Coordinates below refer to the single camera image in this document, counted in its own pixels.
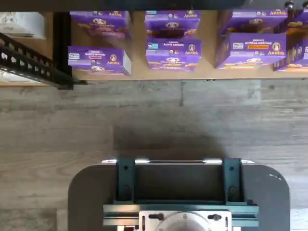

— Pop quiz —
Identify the grey robot base cart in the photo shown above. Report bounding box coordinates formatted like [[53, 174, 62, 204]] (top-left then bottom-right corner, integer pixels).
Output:
[[67, 163, 291, 231]]

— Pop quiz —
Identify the purple Annie's pasta box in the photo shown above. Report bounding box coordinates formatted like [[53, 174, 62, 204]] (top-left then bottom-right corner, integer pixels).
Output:
[[274, 9, 308, 42], [217, 9, 288, 37], [68, 46, 132, 77], [144, 10, 201, 39], [145, 38, 203, 73], [215, 32, 287, 71], [69, 10, 133, 47], [272, 39, 308, 73]]

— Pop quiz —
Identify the black perforated shelf brace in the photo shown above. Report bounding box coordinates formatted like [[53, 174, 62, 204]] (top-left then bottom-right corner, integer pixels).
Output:
[[0, 32, 88, 91]]

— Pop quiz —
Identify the black shelf beam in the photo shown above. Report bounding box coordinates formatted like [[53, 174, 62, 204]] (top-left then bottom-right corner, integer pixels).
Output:
[[0, 0, 308, 13]]

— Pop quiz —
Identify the white patterned box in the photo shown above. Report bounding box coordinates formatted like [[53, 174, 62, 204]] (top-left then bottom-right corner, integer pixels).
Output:
[[0, 12, 47, 39]]

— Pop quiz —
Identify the silver mounting plate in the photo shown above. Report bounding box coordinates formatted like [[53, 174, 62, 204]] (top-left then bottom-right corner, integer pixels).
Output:
[[139, 209, 232, 231]]

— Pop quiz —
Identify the green metal mounting frame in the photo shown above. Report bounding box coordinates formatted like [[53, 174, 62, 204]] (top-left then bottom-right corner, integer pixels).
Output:
[[103, 157, 259, 228]]

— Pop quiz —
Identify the black perforated shelf post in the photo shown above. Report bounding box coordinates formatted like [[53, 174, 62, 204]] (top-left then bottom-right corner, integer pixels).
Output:
[[53, 12, 74, 90]]

